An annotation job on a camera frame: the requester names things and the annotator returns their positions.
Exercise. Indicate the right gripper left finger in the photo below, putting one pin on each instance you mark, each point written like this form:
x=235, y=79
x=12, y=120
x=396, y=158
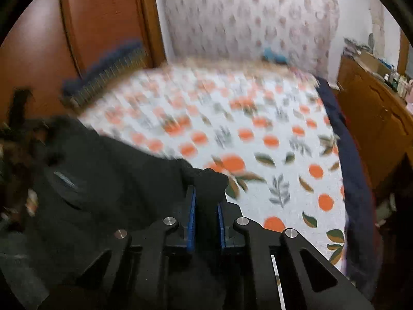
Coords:
x=129, y=272

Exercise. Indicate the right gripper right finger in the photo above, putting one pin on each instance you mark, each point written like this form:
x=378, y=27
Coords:
x=265, y=269

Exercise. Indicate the black printed t-shirt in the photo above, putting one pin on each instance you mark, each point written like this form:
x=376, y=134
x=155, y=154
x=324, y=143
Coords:
x=65, y=191

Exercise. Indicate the navy bed skirt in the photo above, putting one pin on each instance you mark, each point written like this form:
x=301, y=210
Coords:
x=364, y=248

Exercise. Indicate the dark patterned folded garment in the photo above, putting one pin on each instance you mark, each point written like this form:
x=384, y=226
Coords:
x=78, y=93

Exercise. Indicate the navy blue folded garment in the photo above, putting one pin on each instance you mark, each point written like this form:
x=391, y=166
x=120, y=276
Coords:
x=107, y=66

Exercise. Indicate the orange print bed sheet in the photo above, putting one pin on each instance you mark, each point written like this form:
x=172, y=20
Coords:
x=267, y=131

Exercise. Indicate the wooden sideboard cabinet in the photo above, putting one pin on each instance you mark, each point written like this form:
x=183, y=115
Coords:
x=378, y=121

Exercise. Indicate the floral blanket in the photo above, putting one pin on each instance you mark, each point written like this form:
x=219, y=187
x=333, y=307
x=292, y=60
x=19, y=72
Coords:
x=253, y=68

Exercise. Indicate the cardboard box on cabinet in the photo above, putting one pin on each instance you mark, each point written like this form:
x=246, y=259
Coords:
x=372, y=64

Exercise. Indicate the box with blue cloth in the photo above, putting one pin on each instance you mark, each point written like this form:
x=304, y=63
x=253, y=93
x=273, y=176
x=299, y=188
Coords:
x=273, y=57

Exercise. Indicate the stack of papers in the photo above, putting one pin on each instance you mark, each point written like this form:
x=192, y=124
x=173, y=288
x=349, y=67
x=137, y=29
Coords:
x=353, y=48

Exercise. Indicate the pink circle pattern curtain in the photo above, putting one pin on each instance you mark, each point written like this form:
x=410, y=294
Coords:
x=299, y=30

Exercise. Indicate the beige tied window curtain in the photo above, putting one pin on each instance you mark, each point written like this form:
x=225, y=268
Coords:
x=378, y=33

